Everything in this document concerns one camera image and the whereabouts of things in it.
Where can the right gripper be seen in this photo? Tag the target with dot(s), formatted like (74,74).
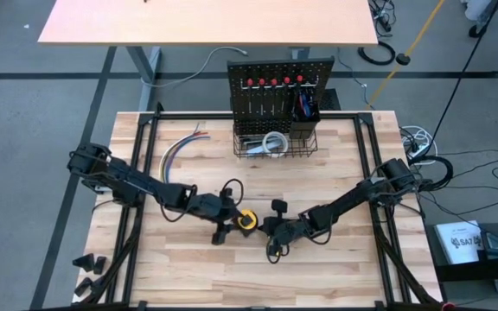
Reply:
(288,231)

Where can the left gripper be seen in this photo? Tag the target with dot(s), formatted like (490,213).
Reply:
(214,207)

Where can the black rounded object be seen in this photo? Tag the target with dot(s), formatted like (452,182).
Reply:
(247,219)

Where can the white tape roll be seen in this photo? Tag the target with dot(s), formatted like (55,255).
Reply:
(266,144)

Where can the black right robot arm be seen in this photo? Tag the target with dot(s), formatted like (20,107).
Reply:
(361,194)

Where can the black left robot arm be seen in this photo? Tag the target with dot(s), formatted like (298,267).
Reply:
(123,179)

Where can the black metal peg board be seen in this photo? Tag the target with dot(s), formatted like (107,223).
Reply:
(240,69)

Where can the black plastic bin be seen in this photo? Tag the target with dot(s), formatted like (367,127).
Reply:
(303,129)

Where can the black mesh panel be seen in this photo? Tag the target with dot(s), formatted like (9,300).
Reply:
(331,100)

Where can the black printed part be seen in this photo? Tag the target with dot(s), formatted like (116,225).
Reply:
(84,287)
(84,262)
(100,265)

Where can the grey desk leg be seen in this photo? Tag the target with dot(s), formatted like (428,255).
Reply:
(145,65)
(300,52)

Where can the white booklet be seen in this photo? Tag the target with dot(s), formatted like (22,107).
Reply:
(456,242)

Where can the black storage box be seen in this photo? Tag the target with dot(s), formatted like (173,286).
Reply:
(456,272)

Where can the light wooden desk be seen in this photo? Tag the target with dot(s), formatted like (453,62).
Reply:
(210,21)

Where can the black plug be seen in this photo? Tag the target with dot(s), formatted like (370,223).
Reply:
(403,59)

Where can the office chair base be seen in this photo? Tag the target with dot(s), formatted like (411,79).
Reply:
(476,31)

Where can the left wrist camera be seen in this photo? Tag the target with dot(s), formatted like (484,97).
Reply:
(227,195)

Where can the black aluminium table frame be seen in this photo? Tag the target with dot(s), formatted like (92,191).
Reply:
(180,115)

